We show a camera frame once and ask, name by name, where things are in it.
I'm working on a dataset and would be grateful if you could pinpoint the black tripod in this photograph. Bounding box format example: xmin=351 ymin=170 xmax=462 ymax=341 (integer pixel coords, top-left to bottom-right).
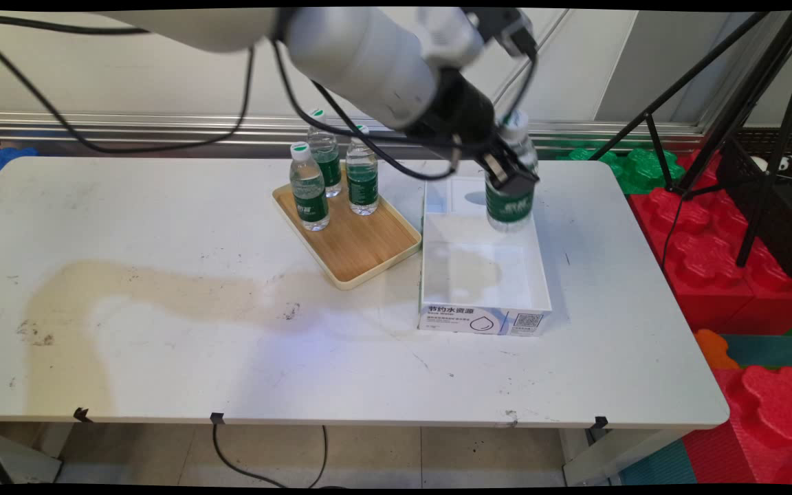
xmin=588 ymin=10 xmax=792 ymax=269

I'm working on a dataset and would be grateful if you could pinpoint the green label water bottle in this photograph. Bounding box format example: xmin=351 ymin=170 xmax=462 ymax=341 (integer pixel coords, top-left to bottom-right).
xmin=484 ymin=110 xmax=540 ymax=233
xmin=289 ymin=142 xmax=331 ymax=232
xmin=307 ymin=109 xmax=342 ymax=199
xmin=346 ymin=124 xmax=380 ymax=217

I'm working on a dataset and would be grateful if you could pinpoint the wooden tray cream rim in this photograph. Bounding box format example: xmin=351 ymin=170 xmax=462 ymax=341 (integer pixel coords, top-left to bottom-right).
xmin=272 ymin=162 xmax=423 ymax=291

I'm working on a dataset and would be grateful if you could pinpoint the black camera cable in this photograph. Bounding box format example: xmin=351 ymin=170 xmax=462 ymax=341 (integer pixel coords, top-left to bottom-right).
xmin=271 ymin=38 xmax=540 ymax=184

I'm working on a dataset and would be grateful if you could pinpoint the black mesh crate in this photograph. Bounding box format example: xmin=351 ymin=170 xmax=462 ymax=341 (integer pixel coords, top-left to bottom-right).
xmin=715 ymin=131 xmax=792 ymax=287

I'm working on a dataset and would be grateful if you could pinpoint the green foam block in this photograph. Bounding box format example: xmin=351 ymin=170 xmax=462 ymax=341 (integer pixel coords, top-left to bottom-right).
xmin=556 ymin=146 xmax=688 ymax=196

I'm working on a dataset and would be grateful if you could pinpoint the black floor cable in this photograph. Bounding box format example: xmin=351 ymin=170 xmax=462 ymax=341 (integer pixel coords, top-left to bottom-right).
xmin=211 ymin=419 xmax=330 ymax=490

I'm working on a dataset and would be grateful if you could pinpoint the large red foam block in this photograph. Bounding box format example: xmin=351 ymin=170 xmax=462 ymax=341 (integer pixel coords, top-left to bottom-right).
xmin=628 ymin=150 xmax=792 ymax=336

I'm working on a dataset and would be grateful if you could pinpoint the black wrist camera white mount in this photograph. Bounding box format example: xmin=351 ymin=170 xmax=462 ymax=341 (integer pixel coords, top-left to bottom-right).
xmin=412 ymin=8 xmax=538 ymax=69

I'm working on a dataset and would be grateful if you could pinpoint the thin black tripod cable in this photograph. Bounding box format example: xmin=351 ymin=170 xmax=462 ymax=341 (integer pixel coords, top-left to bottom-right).
xmin=660 ymin=195 xmax=687 ymax=270

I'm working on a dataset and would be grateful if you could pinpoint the blue foam block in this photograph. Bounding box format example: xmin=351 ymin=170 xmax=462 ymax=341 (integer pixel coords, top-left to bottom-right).
xmin=0 ymin=145 xmax=40 ymax=194

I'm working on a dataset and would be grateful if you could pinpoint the orange foam block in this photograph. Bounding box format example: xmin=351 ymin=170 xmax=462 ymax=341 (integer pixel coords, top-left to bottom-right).
xmin=694 ymin=329 xmax=741 ymax=371

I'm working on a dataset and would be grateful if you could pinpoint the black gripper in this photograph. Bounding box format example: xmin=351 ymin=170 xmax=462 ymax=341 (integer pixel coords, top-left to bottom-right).
xmin=405 ymin=67 xmax=540 ymax=198

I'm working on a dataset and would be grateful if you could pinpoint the white cardboard box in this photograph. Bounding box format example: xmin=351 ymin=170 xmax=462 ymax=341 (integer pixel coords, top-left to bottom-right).
xmin=417 ymin=175 xmax=553 ymax=338

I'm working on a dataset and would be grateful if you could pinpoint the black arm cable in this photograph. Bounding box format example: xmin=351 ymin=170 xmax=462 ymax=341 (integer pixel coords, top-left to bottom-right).
xmin=0 ymin=10 xmax=256 ymax=155

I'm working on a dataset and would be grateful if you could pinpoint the panda plush toy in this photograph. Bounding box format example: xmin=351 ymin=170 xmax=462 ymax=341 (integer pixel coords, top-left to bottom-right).
xmin=749 ymin=155 xmax=792 ymax=175

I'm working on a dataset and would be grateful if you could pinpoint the aluminium wall rail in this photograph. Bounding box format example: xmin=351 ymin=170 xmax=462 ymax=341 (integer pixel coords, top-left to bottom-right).
xmin=0 ymin=110 xmax=707 ymax=151

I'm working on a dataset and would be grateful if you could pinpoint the white table leg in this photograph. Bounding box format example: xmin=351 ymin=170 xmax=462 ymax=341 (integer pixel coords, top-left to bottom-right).
xmin=0 ymin=419 xmax=75 ymax=485
xmin=560 ymin=429 xmax=675 ymax=487

